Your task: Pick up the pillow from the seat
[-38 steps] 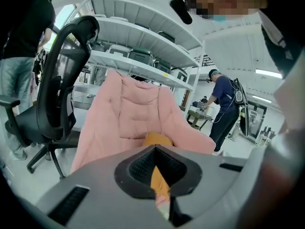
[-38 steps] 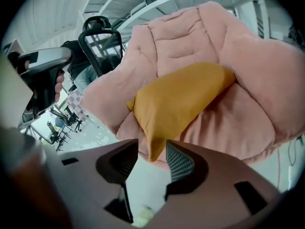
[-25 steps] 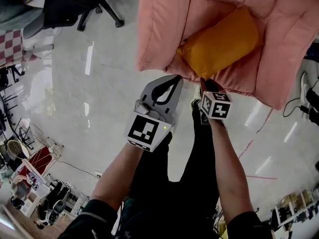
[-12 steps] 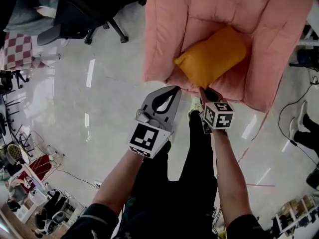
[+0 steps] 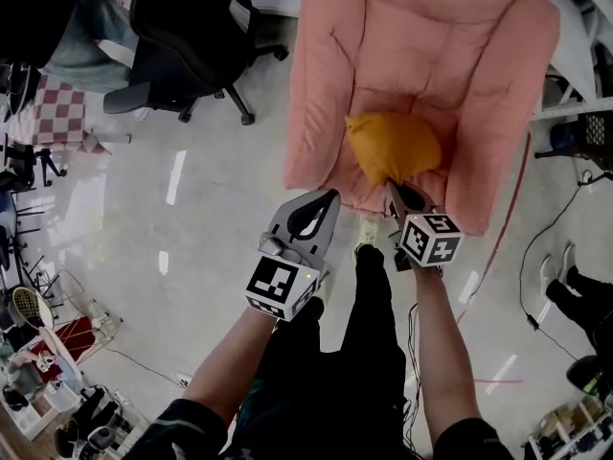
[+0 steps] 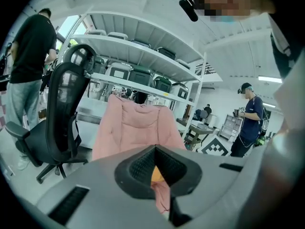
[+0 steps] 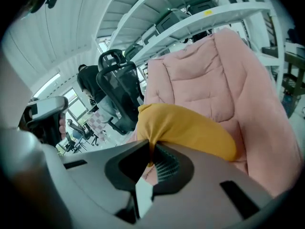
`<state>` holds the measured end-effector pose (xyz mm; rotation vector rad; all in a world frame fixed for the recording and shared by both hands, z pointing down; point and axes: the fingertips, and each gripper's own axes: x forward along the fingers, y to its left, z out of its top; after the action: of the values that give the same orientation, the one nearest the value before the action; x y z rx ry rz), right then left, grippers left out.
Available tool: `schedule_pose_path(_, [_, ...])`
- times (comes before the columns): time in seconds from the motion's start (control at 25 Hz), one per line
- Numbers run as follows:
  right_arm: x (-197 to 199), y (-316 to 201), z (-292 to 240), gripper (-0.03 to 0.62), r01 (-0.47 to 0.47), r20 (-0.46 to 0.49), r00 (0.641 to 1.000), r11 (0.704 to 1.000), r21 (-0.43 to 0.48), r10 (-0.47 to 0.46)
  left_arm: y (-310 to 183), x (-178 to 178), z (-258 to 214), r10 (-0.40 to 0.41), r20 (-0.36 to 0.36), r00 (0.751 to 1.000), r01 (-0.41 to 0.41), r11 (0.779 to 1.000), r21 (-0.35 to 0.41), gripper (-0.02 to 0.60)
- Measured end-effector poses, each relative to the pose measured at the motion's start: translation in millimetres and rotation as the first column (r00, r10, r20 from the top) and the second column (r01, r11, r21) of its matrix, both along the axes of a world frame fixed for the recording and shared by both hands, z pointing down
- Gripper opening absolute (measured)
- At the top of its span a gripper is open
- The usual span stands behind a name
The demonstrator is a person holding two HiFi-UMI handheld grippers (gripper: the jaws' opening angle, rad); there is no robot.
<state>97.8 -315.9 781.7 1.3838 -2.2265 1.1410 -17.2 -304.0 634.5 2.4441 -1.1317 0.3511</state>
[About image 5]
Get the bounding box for person's pale green shoe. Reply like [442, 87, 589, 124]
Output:
[352, 218, 380, 261]

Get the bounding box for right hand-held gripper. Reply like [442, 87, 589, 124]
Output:
[384, 181, 465, 273]

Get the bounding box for pink white checked cloth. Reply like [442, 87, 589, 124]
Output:
[8, 74, 114, 156]

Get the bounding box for white storage shelf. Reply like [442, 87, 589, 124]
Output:
[521, 393, 613, 460]

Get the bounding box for black office chair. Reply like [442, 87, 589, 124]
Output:
[102, 0, 291, 127]

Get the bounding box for black plastic crate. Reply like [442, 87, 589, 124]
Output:
[576, 111, 613, 173]

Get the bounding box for pink padded seat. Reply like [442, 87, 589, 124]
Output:
[284, 0, 561, 238]

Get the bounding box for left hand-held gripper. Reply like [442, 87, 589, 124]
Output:
[243, 188, 343, 323]

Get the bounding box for red cord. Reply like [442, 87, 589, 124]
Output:
[454, 131, 534, 325]

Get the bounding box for white wire rack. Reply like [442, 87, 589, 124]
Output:
[56, 268, 125, 366]

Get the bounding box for person's left forearm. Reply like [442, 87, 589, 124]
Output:
[180, 304, 289, 428]

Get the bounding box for person's legs in black trousers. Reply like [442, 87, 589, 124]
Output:
[234, 244, 414, 460]

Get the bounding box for orange pillow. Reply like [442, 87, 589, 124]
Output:
[344, 111, 443, 187]

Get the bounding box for black swivel chair base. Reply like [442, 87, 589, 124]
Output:
[0, 142, 69, 195]

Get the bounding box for person's right forearm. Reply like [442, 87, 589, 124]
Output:
[410, 264, 483, 443]

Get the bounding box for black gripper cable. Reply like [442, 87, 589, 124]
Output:
[400, 303, 425, 452]

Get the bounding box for black green bag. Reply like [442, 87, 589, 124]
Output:
[565, 355, 608, 398]

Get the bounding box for white frame table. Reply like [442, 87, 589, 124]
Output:
[507, 0, 613, 125]

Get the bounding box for badminton racket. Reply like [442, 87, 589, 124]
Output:
[9, 285, 57, 333]

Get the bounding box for black cable with power adapter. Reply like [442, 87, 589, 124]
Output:
[519, 169, 613, 362]

